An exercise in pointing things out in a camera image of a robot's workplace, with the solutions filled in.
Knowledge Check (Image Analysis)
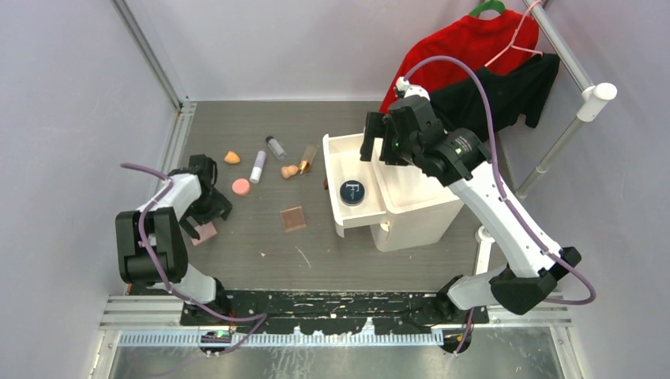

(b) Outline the pink square pad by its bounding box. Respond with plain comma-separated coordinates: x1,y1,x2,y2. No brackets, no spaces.
191,222,217,246

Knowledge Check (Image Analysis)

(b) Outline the clear vial black cap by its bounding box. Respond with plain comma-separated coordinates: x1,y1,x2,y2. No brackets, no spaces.
265,135,288,160

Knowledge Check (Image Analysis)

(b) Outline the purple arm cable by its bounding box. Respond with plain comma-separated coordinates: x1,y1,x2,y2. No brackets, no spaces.
120,163,268,358
396,55,598,357

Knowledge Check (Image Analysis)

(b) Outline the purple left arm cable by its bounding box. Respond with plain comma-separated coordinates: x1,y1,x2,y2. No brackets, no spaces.
120,163,268,358

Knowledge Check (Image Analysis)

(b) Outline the red shirt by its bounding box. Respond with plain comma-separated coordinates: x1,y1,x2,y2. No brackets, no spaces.
378,9,540,114

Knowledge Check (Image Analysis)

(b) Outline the white drawer cabinet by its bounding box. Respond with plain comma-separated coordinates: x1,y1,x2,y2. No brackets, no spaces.
371,139,464,252

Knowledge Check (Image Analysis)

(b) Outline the orange makeup sponge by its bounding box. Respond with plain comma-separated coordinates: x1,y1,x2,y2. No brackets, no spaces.
223,151,241,165

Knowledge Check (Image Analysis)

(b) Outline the white top drawer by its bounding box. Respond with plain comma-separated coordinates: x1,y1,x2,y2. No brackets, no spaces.
322,133,386,238

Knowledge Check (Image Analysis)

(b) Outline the brown square compact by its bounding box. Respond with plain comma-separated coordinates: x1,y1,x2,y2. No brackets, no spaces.
280,206,307,232

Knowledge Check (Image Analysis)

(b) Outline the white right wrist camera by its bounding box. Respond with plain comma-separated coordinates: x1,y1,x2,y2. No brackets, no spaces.
394,77,430,100

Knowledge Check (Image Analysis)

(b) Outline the metal clothes rack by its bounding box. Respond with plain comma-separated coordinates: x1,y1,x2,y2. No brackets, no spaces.
473,0,619,283

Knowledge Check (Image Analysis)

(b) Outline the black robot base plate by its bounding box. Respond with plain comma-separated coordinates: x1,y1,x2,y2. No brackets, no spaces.
179,290,491,337

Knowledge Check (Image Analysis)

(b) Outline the black shirt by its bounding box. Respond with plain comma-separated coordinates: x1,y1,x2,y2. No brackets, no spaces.
430,54,560,141

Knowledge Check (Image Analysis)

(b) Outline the aluminium frame rail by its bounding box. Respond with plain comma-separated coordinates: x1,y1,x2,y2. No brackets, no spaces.
98,0,198,379

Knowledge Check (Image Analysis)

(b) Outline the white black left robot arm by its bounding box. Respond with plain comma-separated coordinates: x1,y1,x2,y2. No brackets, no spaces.
115,155,232,326

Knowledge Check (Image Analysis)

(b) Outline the pink hanger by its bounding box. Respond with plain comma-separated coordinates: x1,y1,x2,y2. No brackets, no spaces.
484,0,544,67

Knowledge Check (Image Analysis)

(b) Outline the white purple tube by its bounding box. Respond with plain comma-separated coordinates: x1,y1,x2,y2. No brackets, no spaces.
249,150,266,184

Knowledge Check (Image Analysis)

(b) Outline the green hanger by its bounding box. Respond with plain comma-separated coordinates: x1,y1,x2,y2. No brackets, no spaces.
469,0,506,18

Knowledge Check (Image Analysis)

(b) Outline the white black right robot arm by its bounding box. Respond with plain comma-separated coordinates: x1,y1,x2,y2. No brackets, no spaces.
360,95,582,325

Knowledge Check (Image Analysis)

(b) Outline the dark blue round jar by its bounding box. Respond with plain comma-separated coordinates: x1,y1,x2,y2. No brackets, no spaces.
339,180,366,206

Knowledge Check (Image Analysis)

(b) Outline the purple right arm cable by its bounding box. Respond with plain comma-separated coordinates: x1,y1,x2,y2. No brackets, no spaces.
396,55,598,357

